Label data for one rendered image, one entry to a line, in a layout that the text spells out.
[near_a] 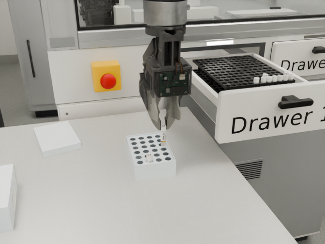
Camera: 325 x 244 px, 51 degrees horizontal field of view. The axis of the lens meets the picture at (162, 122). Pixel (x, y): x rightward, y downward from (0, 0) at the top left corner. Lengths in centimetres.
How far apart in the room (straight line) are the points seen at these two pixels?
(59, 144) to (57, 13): 32
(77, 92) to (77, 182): 32
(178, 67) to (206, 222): 27
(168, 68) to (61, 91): 43
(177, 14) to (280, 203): 102
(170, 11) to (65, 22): 39
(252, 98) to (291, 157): 67
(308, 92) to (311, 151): 63
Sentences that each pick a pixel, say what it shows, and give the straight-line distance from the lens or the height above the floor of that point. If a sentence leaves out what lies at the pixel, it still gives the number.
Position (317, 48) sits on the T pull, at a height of 91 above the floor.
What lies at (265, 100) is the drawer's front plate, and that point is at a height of 90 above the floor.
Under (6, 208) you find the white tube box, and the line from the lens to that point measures 60.
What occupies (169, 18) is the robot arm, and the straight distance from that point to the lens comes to 57.
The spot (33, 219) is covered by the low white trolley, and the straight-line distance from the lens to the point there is 64.
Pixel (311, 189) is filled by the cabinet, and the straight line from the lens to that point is 149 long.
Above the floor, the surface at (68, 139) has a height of 78.
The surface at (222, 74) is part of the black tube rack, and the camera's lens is 85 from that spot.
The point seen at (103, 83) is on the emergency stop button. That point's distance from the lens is 87.
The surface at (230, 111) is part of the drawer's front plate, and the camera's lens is 68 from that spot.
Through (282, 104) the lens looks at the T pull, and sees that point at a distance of 69.
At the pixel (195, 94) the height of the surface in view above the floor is 86.
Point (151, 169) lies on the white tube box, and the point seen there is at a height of 78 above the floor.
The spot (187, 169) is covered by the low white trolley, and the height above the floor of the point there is 76.
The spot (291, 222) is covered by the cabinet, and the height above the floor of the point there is 16.
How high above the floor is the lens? 117
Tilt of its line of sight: 27 degrees down
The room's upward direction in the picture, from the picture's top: straight up
